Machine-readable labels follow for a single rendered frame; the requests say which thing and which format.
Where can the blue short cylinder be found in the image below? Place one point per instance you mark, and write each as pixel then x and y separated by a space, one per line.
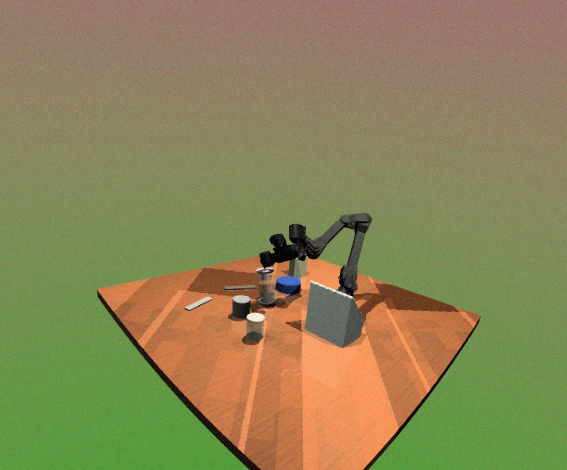
pixel 288 285

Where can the glass french press with black handle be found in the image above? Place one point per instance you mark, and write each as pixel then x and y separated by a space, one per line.
pixel 266 287

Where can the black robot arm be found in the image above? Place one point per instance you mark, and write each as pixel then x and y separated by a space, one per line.
pixel 297 235

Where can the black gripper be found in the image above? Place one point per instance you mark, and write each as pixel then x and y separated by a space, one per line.
pixel 268 259

